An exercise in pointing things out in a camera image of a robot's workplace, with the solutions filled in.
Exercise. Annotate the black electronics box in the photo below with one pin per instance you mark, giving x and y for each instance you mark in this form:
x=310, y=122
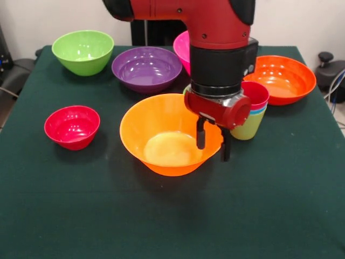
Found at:
x=5, y=59

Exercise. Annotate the red-orange bowl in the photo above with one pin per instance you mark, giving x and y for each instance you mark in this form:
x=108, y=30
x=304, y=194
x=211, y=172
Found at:
x=280, y=78

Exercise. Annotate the small red bowl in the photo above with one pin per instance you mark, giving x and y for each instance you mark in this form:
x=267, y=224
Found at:
x=71, y=129

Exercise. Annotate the large orange bowl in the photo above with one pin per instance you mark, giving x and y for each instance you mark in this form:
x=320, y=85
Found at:
x=161, y=126

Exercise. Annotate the yellow cup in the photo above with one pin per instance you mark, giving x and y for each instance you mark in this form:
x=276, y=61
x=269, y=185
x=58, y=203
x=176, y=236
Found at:
x=248, y=126

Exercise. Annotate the dark green tablecloth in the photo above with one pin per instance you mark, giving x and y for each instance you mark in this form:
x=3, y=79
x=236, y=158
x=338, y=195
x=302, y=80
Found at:
x=81, y=210

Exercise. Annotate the large green bowl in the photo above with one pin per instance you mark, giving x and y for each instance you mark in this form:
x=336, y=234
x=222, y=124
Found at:
x=81, y=46

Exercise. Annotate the pink bowl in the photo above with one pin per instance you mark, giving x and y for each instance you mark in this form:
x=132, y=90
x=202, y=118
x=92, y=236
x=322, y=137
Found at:
x=182, y=51

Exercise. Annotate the purple bowl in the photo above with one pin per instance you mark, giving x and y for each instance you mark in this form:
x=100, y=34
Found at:
x=147, y=70

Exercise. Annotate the black equipment with knob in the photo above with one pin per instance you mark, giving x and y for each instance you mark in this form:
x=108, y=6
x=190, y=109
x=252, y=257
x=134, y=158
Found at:
x=332, y=74

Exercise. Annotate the red cup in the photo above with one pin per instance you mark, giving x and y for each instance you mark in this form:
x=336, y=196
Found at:
x=257, y=94

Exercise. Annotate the blue cup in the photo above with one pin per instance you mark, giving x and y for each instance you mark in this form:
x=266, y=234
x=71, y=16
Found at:
x=258, y=111

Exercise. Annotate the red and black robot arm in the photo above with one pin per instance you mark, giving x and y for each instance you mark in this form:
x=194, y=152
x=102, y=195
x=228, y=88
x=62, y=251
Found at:
x=215, y=40

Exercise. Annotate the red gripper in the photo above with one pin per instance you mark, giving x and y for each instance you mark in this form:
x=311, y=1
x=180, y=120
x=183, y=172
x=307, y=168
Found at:
x=215, y=110

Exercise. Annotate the small green bowl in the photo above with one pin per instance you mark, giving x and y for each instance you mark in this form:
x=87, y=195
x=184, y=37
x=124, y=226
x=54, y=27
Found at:
x=185, y=90

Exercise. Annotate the black table clamp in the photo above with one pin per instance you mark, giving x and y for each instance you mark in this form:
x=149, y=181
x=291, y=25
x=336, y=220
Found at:
x=38, y=52

